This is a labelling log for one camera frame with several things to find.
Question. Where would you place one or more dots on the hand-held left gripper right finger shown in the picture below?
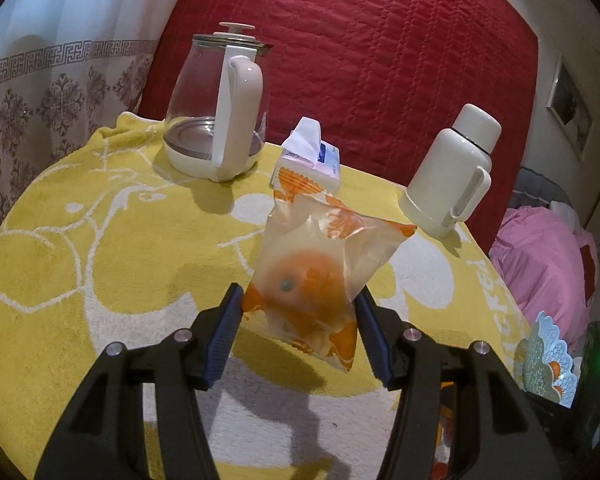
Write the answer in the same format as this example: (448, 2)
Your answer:
(375, 340)

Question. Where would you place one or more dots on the tissue box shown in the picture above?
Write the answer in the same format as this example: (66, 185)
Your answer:
(307, 160)

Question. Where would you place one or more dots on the white pillow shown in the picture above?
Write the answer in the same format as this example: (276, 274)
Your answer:
(565, 212)

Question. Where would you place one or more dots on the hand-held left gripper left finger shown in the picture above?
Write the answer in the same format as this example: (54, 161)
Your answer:
(222, 340)

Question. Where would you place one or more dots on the pink bedding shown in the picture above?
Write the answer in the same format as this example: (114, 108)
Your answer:
(540, 260)

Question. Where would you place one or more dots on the patterned white curtain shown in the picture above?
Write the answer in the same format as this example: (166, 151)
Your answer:
(55, 85)

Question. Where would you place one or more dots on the orange fruit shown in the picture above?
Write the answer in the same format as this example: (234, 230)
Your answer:
(556, 372)

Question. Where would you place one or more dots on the orange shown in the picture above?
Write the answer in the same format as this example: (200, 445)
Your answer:
(300, 280)

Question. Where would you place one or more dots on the framed wall picture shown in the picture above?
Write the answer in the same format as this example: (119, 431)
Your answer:
(570, 105)

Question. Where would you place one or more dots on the red quilted blanket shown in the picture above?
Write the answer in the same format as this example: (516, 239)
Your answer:
(380, 60)

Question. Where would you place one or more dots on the red cushion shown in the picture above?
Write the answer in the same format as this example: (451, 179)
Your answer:
(588, 270)

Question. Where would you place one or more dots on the grey headboard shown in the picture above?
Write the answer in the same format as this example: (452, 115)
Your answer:
(535, 187)

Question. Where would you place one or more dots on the glass electric kettle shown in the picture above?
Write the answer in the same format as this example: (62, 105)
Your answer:
(230, 110)

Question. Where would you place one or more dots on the yellow and white blanket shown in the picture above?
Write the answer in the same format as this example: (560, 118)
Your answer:
(130, 260)

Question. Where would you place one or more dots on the light blue fruit basket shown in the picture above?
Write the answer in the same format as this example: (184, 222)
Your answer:
(535, 360)

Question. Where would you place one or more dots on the white thermos jug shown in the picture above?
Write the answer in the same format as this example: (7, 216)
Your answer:
(450, 170)

